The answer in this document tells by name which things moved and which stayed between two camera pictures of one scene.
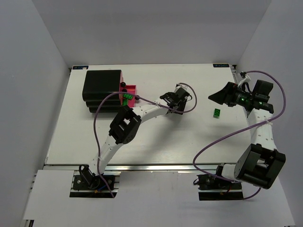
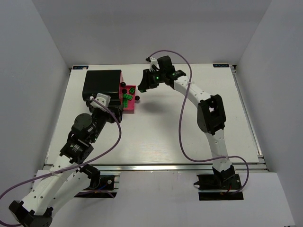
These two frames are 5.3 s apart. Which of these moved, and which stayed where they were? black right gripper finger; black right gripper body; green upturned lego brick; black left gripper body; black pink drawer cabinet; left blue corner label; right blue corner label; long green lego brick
Moved: black right gripper finger; black right gripper body; black left gripper body; green upturned lego brick
Stayed: long green lego brick; right blue corner label; black pink drawer cabinet; left blue corner label
